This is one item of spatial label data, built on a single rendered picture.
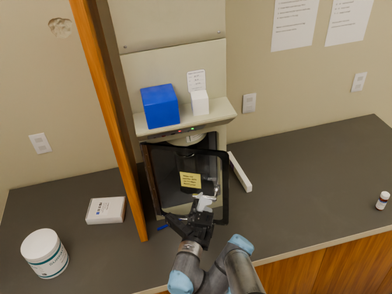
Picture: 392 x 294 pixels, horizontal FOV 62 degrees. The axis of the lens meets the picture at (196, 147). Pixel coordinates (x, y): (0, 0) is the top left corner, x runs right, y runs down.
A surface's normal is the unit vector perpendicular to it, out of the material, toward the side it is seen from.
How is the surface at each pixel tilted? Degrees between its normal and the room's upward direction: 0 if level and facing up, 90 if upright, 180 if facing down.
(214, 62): 90
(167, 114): 90
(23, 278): 0
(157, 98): 0
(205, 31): 90
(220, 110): 0
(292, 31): 90
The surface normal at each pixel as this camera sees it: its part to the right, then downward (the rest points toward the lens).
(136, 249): -0.06, -0.76
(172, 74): 0.24, 0.62
